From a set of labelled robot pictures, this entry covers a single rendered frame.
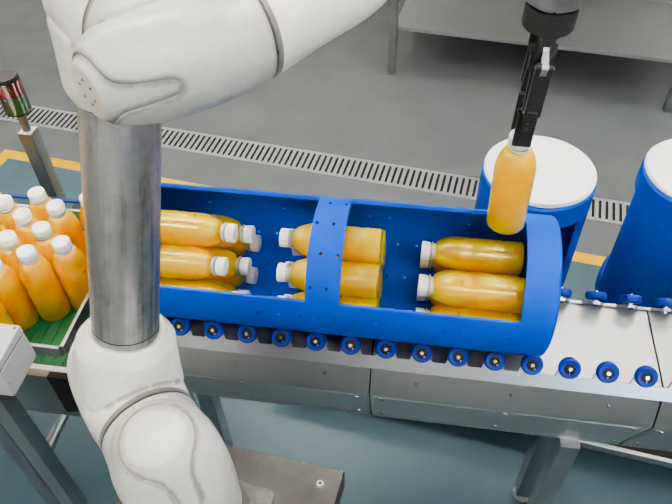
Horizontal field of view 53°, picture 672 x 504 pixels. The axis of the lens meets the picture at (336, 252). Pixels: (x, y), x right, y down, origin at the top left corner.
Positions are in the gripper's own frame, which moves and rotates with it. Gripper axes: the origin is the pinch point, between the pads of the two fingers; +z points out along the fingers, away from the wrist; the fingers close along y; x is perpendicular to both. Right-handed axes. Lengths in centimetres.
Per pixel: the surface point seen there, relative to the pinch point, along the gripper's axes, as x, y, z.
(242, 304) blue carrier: 47, -15, 38
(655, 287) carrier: -50, 34, 73
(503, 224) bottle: -0.2, -3.1, 20.7
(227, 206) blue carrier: 58, 12, 39
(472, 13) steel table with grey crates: -5, 269, 121
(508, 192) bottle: 0.3, -3.2, 13.0
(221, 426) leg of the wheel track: 68, 4, 126
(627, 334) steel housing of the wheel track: -33, 2, 55
